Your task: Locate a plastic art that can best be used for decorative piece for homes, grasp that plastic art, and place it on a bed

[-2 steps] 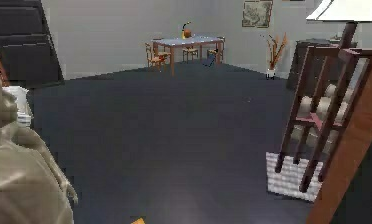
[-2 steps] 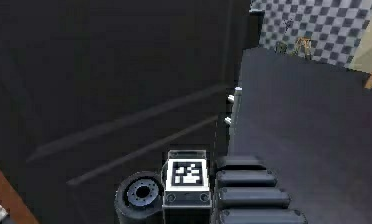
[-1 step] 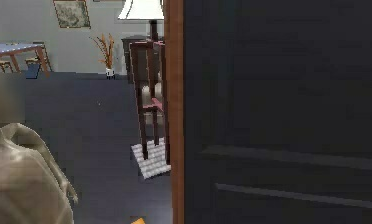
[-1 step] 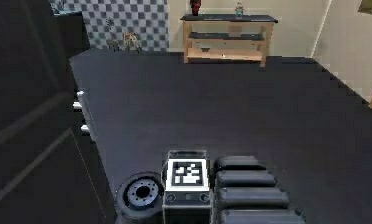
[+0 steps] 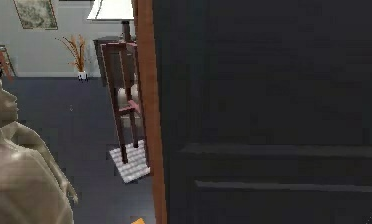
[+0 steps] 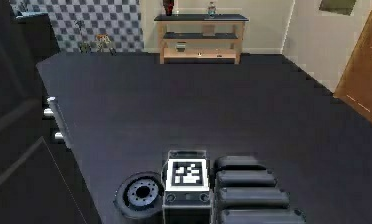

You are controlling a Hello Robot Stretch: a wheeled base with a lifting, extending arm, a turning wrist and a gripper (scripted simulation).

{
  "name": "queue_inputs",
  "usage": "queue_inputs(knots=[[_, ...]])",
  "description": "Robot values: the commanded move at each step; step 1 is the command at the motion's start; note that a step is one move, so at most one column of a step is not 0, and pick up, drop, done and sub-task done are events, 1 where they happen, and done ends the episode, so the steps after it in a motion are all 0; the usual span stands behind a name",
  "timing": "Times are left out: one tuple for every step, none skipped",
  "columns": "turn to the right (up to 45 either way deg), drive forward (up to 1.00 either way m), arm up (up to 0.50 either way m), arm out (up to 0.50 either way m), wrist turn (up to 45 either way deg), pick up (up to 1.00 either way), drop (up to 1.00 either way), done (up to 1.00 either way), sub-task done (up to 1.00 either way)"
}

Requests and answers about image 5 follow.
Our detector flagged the dark red wooden side table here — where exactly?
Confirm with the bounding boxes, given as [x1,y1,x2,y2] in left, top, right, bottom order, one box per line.
[100,41,150,164]

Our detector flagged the white woven floor mat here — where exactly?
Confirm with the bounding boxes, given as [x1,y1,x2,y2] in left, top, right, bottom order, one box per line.
[108,139,152,184]

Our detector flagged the dark wooden room door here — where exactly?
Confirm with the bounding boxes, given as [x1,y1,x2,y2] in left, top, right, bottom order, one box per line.
[133,0,372,224]

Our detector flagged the orange dried plant white pot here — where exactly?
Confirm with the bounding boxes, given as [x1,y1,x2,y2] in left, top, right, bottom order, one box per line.
[55,33,89,82]

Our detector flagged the white shade table lamp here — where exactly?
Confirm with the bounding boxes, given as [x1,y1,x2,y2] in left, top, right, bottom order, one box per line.
[86,0,136,44]

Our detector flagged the beige human figure statue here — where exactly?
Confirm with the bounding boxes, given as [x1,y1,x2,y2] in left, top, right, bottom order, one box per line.
[0,72,79,224]

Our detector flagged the brown wooden chair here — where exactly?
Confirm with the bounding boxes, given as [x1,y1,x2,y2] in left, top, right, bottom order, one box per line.
[0,45,18,83]

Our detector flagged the framed green wall picture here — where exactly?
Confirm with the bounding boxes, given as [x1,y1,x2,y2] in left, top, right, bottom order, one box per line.
[12,0,59,31]

